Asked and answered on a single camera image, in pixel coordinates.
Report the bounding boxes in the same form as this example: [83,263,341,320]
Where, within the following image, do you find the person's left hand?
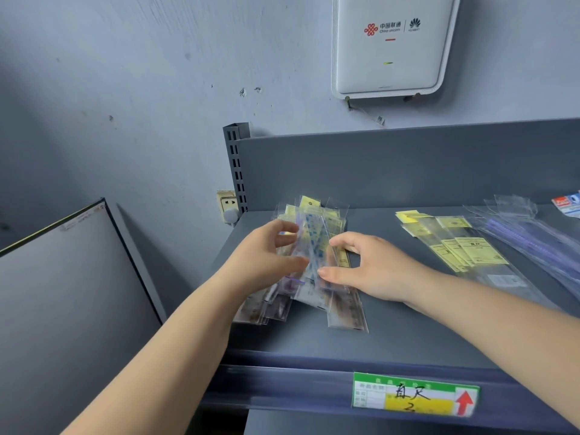
[217,220,310,295]

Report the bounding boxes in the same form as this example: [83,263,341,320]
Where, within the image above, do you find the person's right hand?
[317,231,429,309]

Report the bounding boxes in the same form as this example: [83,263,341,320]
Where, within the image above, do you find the pile of clear rulers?
[233,196,369,334]

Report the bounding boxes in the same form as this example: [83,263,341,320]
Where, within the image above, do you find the yellow-label ruler packets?
[395,210,562,313]

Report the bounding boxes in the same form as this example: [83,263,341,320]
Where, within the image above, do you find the clear purple ruler packets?
[464,194,580,304]

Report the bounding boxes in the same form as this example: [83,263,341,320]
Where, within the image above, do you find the pile of blue set-square packets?
[551,190,580,219]

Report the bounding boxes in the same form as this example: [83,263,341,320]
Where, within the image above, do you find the person's right forearm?
[405,266,580,435]

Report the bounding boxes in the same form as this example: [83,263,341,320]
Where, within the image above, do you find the person's left forearm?
[61,275,236,435]

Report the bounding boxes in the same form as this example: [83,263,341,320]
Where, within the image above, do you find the grey shelf back panel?
[235,118,580,213]

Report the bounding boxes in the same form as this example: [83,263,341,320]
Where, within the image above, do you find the green yellow shelf price label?
[352,372,481,417]

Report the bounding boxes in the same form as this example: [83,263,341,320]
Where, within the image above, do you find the grey leaning board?
[0,198,166,435]

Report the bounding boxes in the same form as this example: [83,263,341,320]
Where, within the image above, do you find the pale wall socket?
[216,190,241,225]

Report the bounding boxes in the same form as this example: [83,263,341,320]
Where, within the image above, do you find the grey slotted shelf post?
[222,123,251,214]

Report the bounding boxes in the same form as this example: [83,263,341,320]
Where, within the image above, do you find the thin router cable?
[346,98,386,127]

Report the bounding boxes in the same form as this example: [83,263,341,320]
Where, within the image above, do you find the white wall router box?
[330,0,462,100]

